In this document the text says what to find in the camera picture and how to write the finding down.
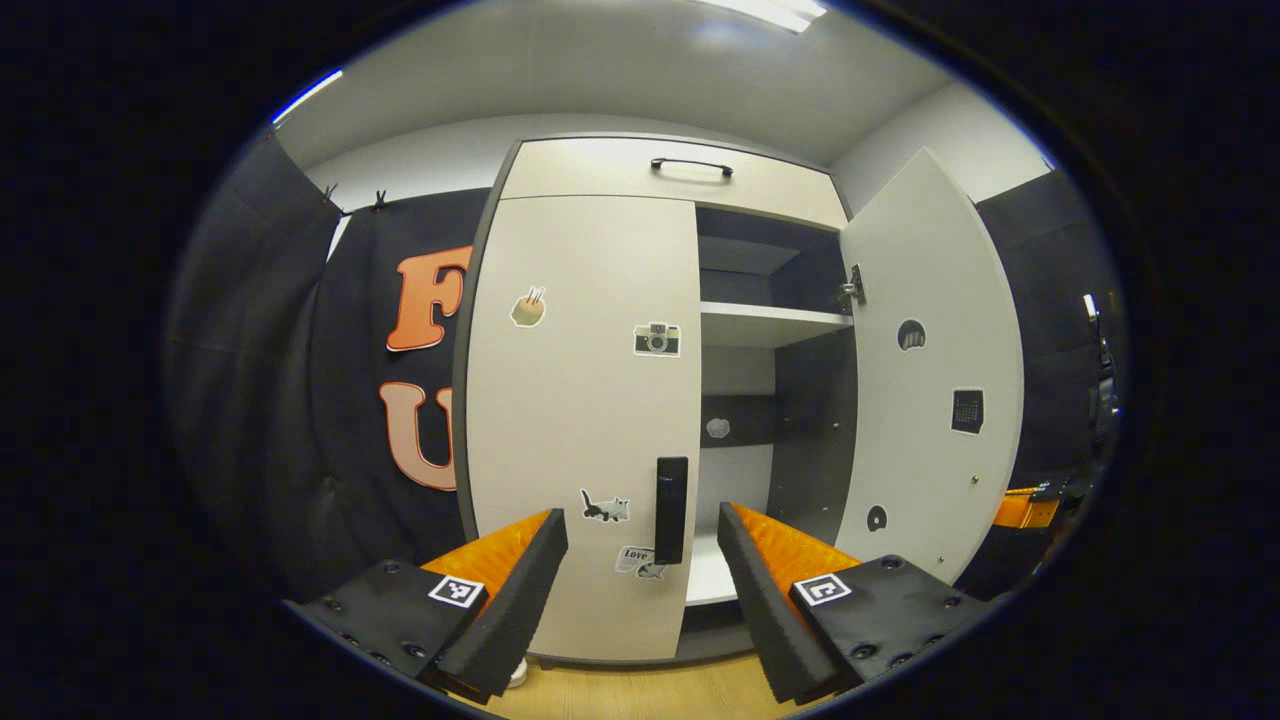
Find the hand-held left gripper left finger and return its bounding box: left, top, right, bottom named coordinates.
left=283, top=508, right=570, bottom=704

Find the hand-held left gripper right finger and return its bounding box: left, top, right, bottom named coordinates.
left=716, top=502, right=993, bottom=706

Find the beige cabinet door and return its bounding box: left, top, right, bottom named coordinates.
left=835, top=148, right=1026, bottom=587
left=465, top=195, right=703, bottom=663

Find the black door handle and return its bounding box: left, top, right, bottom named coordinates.
left=655, top=456, right=690, bottom=566

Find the beige double-door shoe cabinet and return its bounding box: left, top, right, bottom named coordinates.
left=452, top=133, right=861, bottom=669

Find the white cabinet bottom board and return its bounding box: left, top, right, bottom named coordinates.
left=685, top=528, right=743, bottom=608

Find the white cabinet shelf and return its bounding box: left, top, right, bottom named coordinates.
left=700, top=300, right=854, bottom=350

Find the black backdrop cloth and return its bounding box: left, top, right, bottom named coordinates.
left=165, top=130, right=1126, bottom=603

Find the row of black cloth clips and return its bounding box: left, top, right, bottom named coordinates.
left=322, top=183, right=389, bottom=214

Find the small ceiling light panel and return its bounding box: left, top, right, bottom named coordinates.
left=270, top=68, right=344, bottom=126

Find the large ceiling light panel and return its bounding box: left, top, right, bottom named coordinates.
left=700, top=0, right=829, bottom=34

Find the black drawer handle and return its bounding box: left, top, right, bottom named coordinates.
left=650, top=157, right=735, bottom=180

